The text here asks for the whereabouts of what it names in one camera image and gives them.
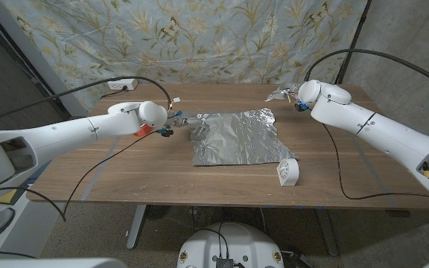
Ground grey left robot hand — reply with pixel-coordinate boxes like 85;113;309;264
165;109;203;130

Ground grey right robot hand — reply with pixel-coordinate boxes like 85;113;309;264
265;82;305;112

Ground crinkled aluminium foil sheet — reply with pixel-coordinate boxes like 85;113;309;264
188;107;296;167

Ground red ribbon roll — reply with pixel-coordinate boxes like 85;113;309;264
133;124;153;138

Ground white kitchen timer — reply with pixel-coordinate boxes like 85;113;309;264
276;157;300;188

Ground white power outlet box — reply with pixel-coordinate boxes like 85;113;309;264
107;77;139;92

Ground blue floral backdrop cloth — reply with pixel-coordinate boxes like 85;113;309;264
0;0;370;112

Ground black backdrop stand pole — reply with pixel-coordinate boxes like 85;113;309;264
334;0;372;85

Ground grey metal table leg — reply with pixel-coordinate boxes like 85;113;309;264
314;208;340;257
126;204;148;249

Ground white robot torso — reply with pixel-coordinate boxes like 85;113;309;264
177;222;285;268

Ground blue storage bin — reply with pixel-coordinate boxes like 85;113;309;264
28;160;51;183

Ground yellow and black floor mat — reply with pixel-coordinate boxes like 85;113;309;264
0;188;18;205

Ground black power outlet cable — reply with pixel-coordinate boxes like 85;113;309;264
100;86;128;100

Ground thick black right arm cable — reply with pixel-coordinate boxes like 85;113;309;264
303;48;429;93

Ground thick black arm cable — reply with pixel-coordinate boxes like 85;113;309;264
0;76;174;130
303;48;429;93

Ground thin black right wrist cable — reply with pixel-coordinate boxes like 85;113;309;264
322;124;429;204

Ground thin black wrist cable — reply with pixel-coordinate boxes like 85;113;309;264
322;124;429;204
0;130;165;223

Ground thin black left wrist cable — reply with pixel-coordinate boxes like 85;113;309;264
0;130;165;223

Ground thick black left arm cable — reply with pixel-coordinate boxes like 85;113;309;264
0;76;174;130

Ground black torso cable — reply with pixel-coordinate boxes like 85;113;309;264
191;207;230;258

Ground grey wall post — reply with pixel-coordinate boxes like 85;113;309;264
0;0;89;117

